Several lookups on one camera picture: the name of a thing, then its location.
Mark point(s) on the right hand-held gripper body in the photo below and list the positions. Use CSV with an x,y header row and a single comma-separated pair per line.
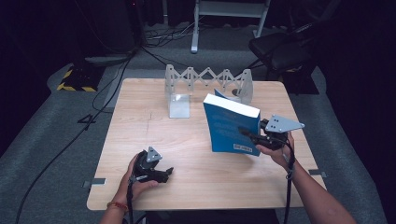
x,y
277,133

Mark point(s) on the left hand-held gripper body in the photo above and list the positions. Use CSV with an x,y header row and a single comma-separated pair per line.
x,y
145,166

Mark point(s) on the blue paperback book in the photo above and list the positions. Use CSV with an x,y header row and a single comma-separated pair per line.
x,y
227,130

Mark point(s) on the grey metal expandable book rack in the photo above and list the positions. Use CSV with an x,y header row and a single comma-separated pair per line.
x,y
179,105

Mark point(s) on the person's left hand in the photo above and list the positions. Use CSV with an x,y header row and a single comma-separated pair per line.
x,y
137,188

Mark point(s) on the person's right hand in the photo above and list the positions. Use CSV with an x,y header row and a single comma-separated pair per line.
x,y
280,157

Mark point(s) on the grey tape strip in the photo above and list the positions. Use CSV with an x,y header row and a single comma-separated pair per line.
x,y
95,182
318,173

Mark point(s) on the black chair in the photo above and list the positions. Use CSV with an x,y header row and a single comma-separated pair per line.
x,y
280,51

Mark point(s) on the black yellow striped base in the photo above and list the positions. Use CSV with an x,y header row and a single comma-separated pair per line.
x,y
79,79

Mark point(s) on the black equipment stand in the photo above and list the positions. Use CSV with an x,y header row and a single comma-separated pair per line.
x,y
106,28

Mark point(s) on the white metal stand frame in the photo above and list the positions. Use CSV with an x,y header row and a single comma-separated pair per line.
x,y
229,8

